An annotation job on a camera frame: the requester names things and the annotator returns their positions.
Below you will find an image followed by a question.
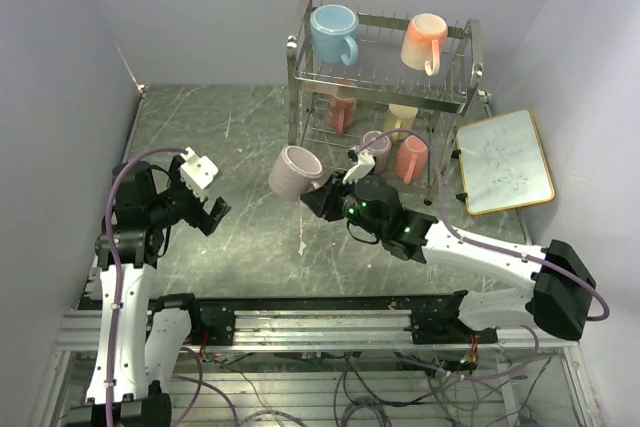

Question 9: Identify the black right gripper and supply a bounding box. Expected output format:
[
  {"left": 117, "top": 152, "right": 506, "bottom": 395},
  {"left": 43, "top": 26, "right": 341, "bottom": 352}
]
[{"left": 302, "top": 170, "right": 386, "bottom": 239}]

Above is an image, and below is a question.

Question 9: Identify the light purple mug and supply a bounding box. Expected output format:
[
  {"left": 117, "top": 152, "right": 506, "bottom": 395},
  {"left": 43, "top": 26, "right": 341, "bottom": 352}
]
[{"left": 268, "top": 145, "right": 324, "bottom": 201}]

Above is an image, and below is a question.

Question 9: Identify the dark mauve mug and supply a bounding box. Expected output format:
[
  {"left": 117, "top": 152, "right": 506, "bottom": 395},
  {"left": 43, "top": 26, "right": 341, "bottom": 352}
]
[{"left": 361, "top": 130, "right": 392, "bottom": 174}]

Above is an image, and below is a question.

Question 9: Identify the salmon pink mug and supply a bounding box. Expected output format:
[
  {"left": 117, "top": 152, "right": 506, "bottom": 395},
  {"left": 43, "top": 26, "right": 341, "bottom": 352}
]
[{"left": 394, "top": 135, "right": 429, "bottom": 185}]

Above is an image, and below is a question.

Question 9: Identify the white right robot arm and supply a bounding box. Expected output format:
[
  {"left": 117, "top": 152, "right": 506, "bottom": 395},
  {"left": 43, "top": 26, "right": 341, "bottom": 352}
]
[{"left": 300, "top": 174, "right": 596, "bottom": 343}]

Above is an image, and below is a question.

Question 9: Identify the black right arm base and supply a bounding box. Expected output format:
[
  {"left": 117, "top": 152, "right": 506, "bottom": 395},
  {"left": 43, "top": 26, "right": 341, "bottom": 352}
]
[{"left": 396, "top": 290, "right": 498, "bottom": 345}]

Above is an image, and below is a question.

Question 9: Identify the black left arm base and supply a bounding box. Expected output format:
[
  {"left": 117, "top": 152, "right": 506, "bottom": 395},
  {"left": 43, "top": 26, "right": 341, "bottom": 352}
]
[{"left": 148, "top": 293, "right": 236, "bottom": 346}]

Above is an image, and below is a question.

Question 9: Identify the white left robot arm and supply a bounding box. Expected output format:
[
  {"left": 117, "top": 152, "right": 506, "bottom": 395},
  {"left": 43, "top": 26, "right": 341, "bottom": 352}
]
[{"left": 66, "top": 148, "right": 231, "bottom": 426}]

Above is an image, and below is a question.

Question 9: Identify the red mug in rack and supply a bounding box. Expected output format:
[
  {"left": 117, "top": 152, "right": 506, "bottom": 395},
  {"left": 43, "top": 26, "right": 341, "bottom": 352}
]
[{"left": 326, "top": 94, "right": 358, "bottom": 135}]

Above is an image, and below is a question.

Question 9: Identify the metal two-tier dish rack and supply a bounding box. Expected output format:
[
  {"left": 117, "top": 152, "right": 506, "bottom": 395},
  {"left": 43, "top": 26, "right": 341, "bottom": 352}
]
[{"left": 286, "top": 0, "right": 484, "bottom": 203}]

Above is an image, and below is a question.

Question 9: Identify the cream yellow mug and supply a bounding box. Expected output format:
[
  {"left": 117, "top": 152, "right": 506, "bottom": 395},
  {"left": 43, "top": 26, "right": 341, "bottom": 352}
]
[{"left": 383, "top": 104, "right": 418, "bottom": 144}]

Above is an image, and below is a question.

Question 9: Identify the blue mug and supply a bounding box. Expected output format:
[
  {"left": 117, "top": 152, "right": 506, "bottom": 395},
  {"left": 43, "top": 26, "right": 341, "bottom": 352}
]
[{"left": 310, "top": 4, "right": 359, "bottom": 67}]

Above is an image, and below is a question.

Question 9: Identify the orange white mug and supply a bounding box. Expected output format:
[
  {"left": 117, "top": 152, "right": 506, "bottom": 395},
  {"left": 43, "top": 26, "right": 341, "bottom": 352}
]
[{"left": 401, "top": 13, "right": 448, "bottom": 76}]

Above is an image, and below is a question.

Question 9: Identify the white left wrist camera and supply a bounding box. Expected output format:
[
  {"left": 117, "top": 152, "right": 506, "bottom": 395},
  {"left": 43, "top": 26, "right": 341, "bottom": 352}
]
[{"left": 179, "top": 147, "right": 219, "bottom": 202}]

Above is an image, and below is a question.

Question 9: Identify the aluminium mounting rail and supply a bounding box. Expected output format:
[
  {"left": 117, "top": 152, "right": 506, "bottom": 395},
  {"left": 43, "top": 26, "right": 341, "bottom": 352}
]
[{"left": 54, "top": 307, "right": 581, "bottom": 353}]

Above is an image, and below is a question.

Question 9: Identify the whiteboard with yellow frame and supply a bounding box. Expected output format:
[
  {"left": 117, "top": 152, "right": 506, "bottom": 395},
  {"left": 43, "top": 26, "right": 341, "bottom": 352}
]
[{"left": 456, "top": 110, "right": 555, "bottom": 215}]

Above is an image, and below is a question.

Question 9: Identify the wire shelf with cables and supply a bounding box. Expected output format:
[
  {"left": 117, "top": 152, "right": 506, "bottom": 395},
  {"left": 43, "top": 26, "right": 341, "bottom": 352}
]
[{"left": 29, "top": 346, "right": 601, "bottom": 427}]

